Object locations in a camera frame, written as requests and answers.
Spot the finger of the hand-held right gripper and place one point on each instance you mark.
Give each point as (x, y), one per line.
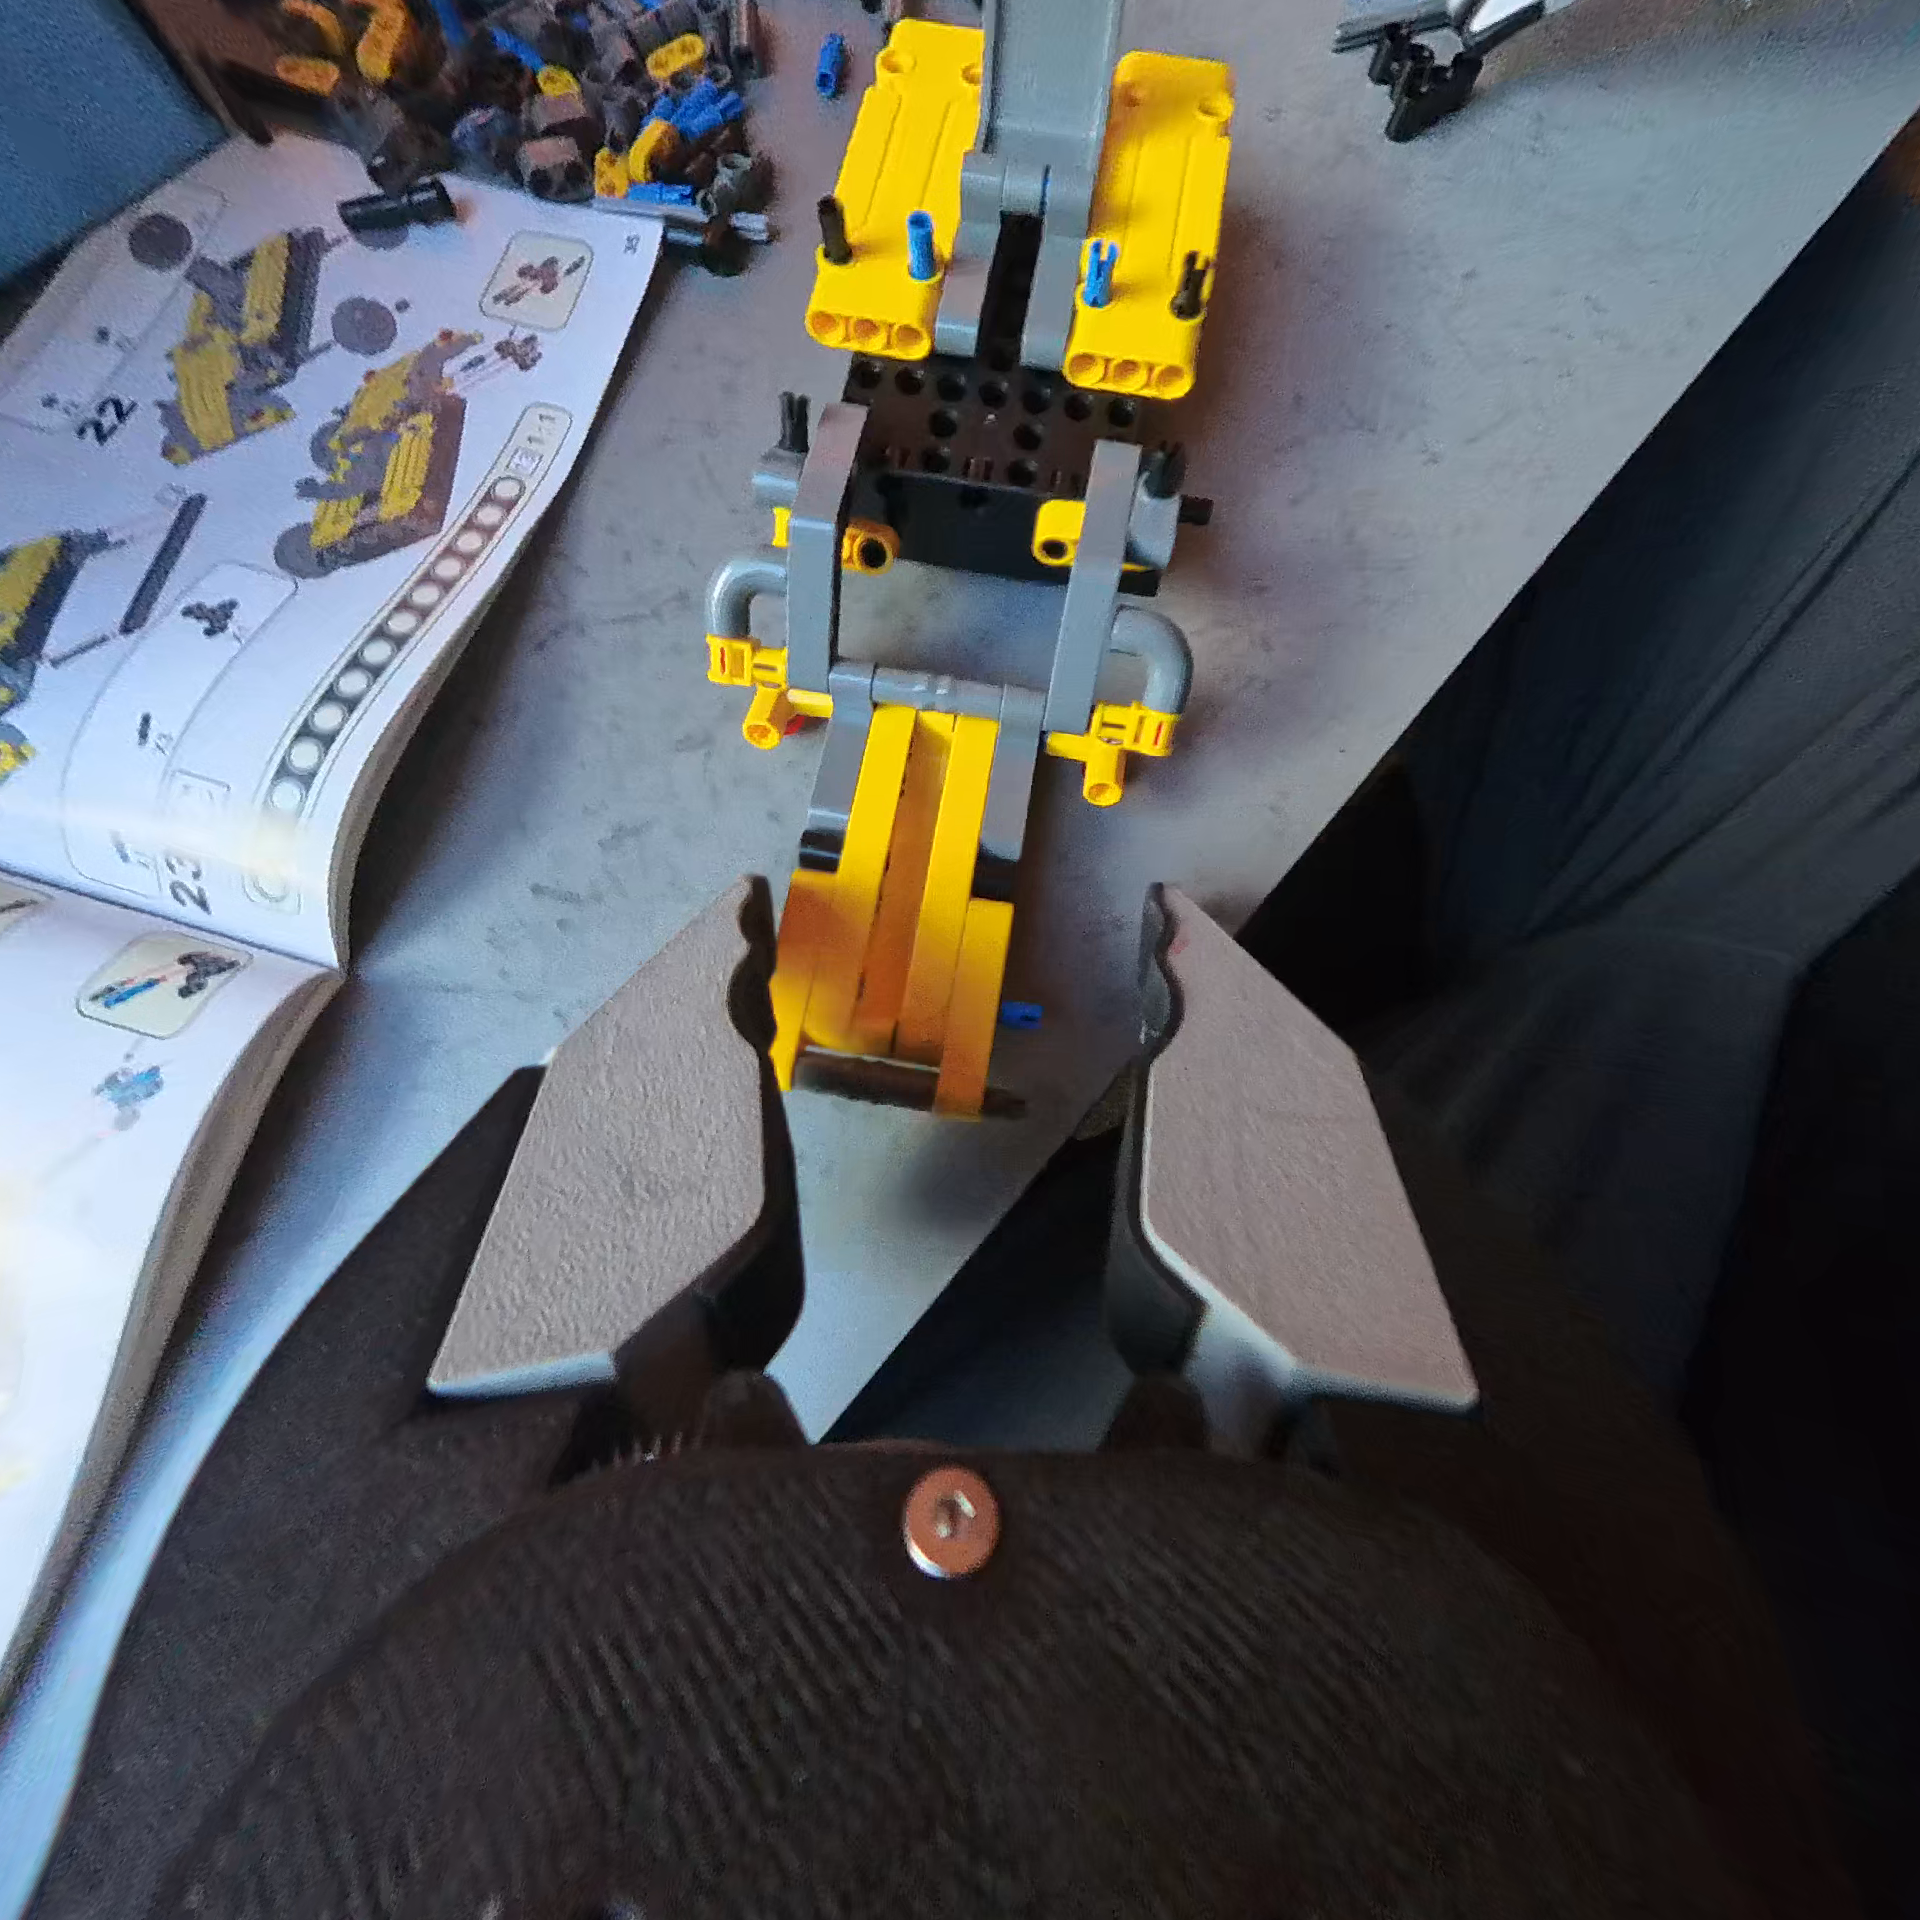
(1499, 13)

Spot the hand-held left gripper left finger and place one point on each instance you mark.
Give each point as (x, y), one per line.
(629, 1202)

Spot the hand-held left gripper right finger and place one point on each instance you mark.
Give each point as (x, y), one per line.
(1289, 1202)

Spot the black connector brick piece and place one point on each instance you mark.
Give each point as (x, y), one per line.
(1418, 83)

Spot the grey axle rod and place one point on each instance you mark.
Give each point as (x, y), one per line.
(1381, 34)

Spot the yellow toy brick vehicle model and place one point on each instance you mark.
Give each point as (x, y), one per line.
(930, 841)

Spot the pile of small brick parts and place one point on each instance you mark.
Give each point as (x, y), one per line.
(525, 90)

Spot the grey desk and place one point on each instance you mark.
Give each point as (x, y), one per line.
(1349, 375)

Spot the person's grey trouser legs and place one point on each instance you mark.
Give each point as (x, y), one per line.
(1575, 1081)

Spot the white instruction booklet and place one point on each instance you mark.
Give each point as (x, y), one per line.
(225, 599)

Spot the dark blue cardboard box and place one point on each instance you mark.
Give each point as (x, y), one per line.
(90, 135)

